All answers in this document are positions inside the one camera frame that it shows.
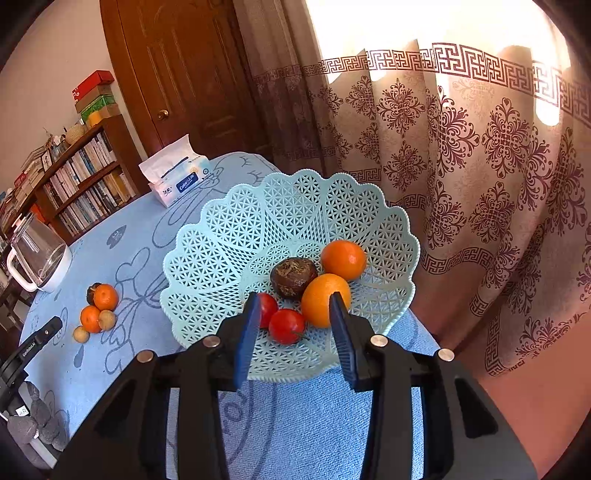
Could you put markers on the red cardboard box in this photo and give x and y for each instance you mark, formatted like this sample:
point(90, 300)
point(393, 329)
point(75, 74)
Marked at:
point(92, 85)

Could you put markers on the light blue printed tablecloth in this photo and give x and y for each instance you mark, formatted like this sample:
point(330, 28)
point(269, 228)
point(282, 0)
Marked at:
point(286, 429)

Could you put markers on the teal plastic lattice basket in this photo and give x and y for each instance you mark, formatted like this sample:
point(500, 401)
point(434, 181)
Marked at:
point(221, 240)

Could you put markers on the small mandarin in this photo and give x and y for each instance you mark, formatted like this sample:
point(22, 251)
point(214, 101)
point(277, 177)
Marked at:
point(107, 297)
point(90, 319)

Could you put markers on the green cardboard box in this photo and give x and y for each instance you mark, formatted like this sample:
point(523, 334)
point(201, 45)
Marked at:
point(97, 108)

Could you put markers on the small brown round fruit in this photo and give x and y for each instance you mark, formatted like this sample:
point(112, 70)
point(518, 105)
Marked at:
point(81, 334)
point(107, 320)

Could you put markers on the brass door knob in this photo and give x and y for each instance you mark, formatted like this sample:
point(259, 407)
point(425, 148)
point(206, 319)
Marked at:
point(161, 114)

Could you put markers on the red tomato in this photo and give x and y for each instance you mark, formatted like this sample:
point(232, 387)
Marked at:
point(268, 310)
point(286, 325)

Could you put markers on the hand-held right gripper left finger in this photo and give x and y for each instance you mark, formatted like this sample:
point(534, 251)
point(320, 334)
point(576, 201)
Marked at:
point(247, 341)

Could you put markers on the grey pebble cushion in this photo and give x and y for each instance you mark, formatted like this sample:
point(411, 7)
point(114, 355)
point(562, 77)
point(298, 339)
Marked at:
point(21, 427)

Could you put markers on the large yellowish orange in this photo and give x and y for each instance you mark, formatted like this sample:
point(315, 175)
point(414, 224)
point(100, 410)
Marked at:
point(318, 300)

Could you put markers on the patterned beige curtain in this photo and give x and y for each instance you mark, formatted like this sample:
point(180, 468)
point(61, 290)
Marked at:
point(438, 161)

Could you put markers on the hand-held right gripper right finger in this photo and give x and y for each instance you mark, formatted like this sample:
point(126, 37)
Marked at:
point(344, 341)

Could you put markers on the white tissue pack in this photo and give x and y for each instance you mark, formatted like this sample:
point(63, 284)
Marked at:
point(180, 184)

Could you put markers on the dark wrinkled passion fruit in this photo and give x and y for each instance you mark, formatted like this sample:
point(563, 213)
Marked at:
point(92, 291)
point(293, 277)

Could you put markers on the small woven basket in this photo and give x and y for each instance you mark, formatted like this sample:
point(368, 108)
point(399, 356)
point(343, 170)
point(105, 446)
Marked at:
point(75, 134)

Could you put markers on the brown wooden door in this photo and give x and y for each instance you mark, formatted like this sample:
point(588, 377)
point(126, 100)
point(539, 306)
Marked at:
point(184, 69)

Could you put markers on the wooden bookshelf with books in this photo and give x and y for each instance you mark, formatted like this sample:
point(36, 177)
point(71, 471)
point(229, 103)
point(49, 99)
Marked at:
point(83, 184)

